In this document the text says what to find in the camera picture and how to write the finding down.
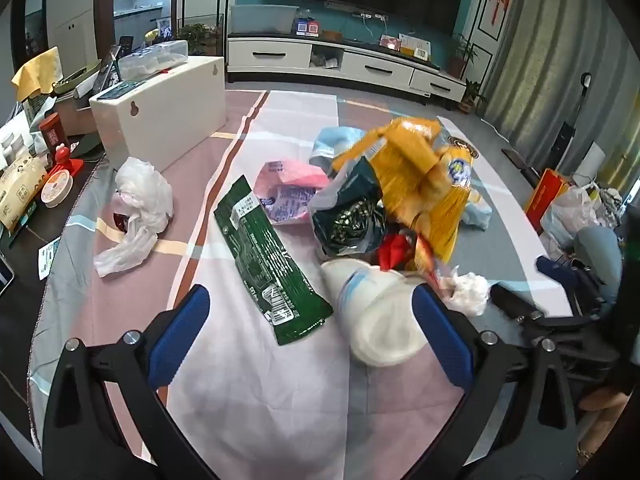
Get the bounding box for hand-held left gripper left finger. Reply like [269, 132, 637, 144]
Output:
[41, 284, 212, 480]

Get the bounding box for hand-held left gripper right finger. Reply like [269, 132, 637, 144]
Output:
[410, 283, 583, 480]

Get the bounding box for white paper cup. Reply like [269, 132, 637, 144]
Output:
[320, 257, 431, 367]

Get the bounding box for pink plastic bag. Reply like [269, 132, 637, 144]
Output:
[252, 159, 331, 226]

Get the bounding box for person's right forearm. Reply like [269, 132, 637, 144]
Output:
[579, 389, 630, 466]

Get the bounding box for crumpled white tissue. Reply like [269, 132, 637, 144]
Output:
[435, 270, 491, 317]

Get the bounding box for small red wrapper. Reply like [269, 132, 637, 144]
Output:
[377, 232, 418, 271]

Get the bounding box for large white plastic bag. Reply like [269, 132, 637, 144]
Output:
[540, 185, 601, 251]

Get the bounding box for printed striped blanket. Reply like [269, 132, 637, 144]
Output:
[27, 89, 576, 480]

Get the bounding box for orange shopping bag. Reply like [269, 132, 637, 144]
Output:
[525, 167, 576, 231]

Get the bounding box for green snack wrapper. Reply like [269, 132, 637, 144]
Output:
[213, 175, 333, 346]

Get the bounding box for yellow noodle packet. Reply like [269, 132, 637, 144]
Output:
[415, 142, 476, 263]

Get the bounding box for pile of clothes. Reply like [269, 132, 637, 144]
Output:
[595, 187, 626, 221]

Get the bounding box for crumpled white plastic bag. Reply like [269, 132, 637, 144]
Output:
[94, 156, 175, 278]

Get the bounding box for white paper label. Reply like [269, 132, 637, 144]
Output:
[37, 237, 63, 281]

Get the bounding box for dark green foil bag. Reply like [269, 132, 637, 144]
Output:
[307, 157, 388, 261]

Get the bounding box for white panel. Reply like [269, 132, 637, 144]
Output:
[575, 141, 608, 181]

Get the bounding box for black upright vacuum cleaner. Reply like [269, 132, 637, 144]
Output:
[552, 74, 593, 171]

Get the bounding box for smartphone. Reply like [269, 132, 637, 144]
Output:
[0, 255, 15, 296]

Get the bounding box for orange snack bag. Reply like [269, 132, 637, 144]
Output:
[332, 117, 443, 226]

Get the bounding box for red figurine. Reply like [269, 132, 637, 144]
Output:
[50, 144, 83, 178]

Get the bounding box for small potted plant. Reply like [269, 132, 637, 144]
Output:
[460, 80, 488, 113]

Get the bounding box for light blue face mask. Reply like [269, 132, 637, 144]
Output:
[309, 127, 366, 166]

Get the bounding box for white wooden box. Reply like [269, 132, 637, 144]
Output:
[89, 55, 227, 173]

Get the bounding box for red tin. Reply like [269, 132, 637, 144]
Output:
[39, 114, 68, 158]

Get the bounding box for tall potted plant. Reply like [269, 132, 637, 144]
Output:
[447, 35, 478, 78]

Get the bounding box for grey striped curtain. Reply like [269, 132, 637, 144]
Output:
[480, 0, 640, 171]

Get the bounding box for clear plastic container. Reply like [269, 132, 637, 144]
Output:
[117, 40, 188, 81]

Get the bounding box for green tray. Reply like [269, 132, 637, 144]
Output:
[52, 60, 103, 96]

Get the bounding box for white orange desk calendar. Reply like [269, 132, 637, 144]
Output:
[399, 32, 432, 58]

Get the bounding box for white television cabinet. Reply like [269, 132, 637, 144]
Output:
[226, 35, 468, 103]

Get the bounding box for bushy potted plant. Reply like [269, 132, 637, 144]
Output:
[177, 24, 223, 56]

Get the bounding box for yellow cloth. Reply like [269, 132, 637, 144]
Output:
[11, 46, 63, 102]

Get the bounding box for translucent storage box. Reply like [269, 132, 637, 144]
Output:
[229, 4, 299, 36]

